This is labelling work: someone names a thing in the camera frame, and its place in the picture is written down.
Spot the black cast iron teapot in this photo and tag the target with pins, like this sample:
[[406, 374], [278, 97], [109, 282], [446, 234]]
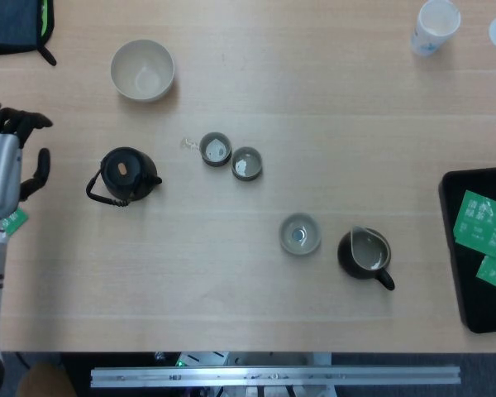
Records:
[[111, 182]]

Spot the white paper cup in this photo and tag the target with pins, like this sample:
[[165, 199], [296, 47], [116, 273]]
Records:
[[425, 41]]

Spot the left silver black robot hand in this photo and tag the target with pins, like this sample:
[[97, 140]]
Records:
[[0, 173]]

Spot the grey cloth with green trim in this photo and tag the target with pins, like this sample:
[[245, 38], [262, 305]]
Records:
[[8, 25]]

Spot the black plastic tray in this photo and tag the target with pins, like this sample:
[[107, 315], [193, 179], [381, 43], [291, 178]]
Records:
[[479, 306]]

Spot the dark tea cup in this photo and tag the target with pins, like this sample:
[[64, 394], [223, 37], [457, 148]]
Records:
[[246, 163], [215, 149]]

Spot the brown rounded object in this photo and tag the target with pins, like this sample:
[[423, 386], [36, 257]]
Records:
[[45, 380]]

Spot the aluminium profile rail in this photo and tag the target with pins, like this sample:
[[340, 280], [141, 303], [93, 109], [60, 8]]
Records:
[[273, 376]]

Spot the cream ceramic bowl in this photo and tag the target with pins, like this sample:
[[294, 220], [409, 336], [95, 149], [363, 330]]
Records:
[[124, 82]]

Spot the wide grey tea bowl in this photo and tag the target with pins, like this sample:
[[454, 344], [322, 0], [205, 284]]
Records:
[[289, 244]]

